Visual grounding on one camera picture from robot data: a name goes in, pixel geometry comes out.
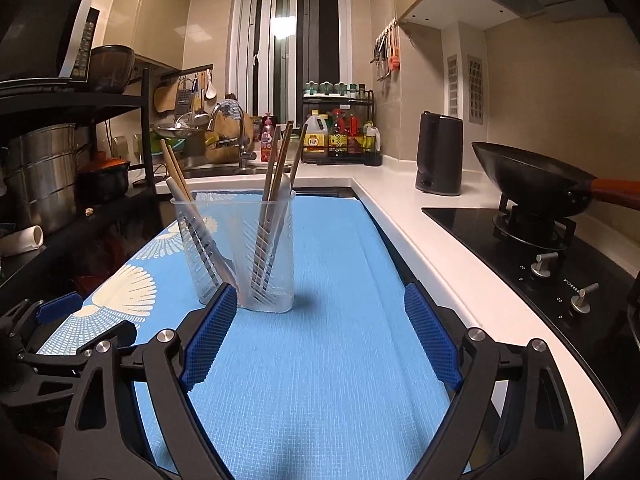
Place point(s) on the metal grater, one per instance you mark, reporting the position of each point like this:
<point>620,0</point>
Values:
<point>184,97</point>

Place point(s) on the white wall vent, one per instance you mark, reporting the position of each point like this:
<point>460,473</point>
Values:
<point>475,90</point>
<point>452,85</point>

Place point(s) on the blue tablecloth with white print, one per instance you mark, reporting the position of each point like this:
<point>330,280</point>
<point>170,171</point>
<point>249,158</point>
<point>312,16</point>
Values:
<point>320,360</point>

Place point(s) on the white paper roll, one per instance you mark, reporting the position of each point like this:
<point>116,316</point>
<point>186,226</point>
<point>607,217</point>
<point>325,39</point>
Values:
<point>25,240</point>

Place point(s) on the row of spice jars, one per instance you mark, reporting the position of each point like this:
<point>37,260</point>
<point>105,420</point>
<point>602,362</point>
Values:
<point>335,88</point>

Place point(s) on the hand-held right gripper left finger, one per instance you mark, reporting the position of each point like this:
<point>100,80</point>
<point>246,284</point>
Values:
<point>210,335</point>

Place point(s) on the black pot with orange lid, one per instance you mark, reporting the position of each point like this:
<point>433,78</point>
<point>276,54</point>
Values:
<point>102,175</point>

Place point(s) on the wooden chopstick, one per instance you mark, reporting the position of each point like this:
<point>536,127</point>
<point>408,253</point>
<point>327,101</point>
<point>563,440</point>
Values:
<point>170,160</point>
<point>300,155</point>
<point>285,150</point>
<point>274,160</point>
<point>179,170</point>

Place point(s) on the microwave oven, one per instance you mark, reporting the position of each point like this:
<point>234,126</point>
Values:
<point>40,35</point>

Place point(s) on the black shelf rack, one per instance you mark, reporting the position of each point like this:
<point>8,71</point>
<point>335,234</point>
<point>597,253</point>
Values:
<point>146,125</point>

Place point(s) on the dark bowl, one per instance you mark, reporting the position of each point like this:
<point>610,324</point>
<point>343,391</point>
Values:
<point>112,67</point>

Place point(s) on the steel colander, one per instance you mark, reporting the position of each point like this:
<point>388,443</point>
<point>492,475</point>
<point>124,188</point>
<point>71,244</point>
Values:
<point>180,127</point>

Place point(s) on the clear plastic utensil holder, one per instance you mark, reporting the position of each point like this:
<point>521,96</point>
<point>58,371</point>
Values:
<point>235,220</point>

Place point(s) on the black spice rack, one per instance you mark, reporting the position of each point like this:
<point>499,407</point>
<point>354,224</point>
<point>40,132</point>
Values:
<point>340,96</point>

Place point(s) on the steel stock pot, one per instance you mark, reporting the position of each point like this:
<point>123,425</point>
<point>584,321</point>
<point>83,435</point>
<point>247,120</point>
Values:
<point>45,180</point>

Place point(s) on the metal sink faucet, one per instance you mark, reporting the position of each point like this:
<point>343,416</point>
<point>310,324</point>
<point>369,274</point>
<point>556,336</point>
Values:
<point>243,150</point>

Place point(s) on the white window frame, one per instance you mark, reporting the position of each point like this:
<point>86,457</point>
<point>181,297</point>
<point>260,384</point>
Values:
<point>250,35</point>

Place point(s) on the red sauce bottle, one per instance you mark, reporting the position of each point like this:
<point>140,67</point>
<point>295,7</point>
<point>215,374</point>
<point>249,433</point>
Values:
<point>338,135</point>
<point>354,137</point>

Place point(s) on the black electric kettle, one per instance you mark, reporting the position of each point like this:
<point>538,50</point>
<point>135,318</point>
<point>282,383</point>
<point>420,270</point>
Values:
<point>440,155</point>

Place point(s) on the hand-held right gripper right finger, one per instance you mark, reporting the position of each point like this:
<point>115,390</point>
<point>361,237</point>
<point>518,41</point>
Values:
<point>432,335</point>

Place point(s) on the black gas stove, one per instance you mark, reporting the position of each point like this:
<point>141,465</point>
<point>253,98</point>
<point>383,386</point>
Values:
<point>500,250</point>

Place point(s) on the white hanging ladle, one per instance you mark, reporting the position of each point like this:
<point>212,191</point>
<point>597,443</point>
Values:
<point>210,87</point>

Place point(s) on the yellow cutting board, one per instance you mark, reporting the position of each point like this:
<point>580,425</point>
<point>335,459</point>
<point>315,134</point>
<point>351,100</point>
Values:
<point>225,147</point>

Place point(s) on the yellow cooking oil bottle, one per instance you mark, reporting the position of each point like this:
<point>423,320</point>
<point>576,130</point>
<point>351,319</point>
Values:
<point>316,140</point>

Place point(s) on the hanging orange brush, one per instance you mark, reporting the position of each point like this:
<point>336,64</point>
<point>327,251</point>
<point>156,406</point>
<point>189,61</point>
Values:
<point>396,55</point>

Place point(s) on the red dish soap bottle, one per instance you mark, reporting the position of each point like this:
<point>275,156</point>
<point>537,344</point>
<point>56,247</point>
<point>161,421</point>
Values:
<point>268,142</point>

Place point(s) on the hanging metal scissors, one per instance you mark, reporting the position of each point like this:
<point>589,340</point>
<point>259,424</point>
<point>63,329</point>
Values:
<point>382,55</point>

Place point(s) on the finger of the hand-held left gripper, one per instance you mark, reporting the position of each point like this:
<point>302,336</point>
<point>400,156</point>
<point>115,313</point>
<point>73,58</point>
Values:
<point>75,350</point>
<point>60,307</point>

